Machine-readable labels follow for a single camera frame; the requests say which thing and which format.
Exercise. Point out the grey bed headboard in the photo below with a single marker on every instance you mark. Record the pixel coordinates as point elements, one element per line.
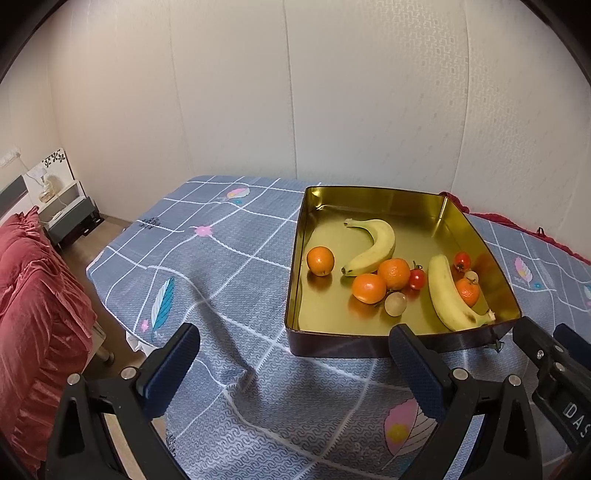
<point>14,196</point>

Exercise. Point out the orange mandarin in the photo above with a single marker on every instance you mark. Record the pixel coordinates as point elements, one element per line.
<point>468,292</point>
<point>368,289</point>
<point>395,273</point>
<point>320,261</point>

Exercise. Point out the gold rectangular tin box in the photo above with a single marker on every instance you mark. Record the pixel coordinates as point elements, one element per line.
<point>332,318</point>

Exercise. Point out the small pale round longan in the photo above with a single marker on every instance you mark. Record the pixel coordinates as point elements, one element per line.
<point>471,277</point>
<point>396,304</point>

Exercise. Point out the red cherry tomato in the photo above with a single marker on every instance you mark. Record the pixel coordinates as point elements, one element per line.
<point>418,278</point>
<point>461,261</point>

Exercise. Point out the white wall socket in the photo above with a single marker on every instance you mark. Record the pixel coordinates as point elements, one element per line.
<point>9,157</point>

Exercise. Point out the dark red cloth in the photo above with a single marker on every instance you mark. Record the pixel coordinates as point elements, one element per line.
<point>498,219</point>

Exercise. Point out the white floral decorated panel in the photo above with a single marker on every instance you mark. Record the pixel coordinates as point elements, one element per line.
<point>57,161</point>

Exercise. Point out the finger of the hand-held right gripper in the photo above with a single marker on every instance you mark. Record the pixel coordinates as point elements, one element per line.
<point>540,350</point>
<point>577,346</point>

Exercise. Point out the strongly curved yellow banana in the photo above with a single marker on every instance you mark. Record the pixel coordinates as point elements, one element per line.
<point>381,244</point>

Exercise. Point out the grey printed tablecloth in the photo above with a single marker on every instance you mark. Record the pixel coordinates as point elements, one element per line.
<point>231,286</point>

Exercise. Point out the red ruffled bed cover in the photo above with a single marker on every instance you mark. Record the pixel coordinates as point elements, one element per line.
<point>37,323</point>

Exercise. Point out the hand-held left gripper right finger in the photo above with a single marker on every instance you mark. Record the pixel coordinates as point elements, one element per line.
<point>415,369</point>

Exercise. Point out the long yellow banana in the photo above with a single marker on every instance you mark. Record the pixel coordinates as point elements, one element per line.
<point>441,290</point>

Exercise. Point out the grey and white nightstand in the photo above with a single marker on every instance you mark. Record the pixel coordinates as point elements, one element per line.
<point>69,217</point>

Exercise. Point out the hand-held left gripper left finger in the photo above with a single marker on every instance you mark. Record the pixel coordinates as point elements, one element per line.
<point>173,364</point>

